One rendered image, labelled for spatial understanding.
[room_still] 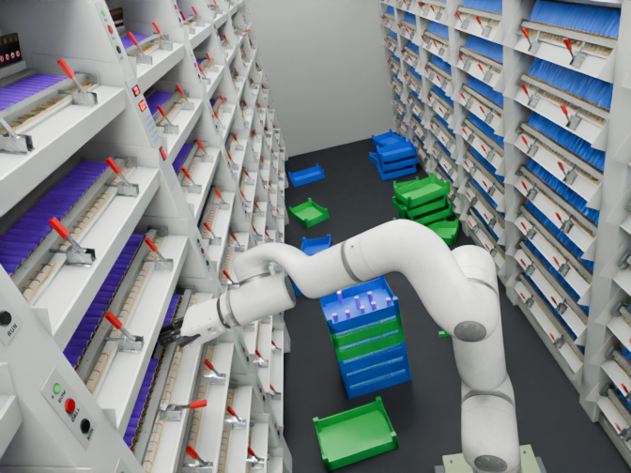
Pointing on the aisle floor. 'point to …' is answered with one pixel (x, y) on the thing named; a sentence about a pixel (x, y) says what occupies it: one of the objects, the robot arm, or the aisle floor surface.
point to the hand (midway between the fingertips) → (167, 334)
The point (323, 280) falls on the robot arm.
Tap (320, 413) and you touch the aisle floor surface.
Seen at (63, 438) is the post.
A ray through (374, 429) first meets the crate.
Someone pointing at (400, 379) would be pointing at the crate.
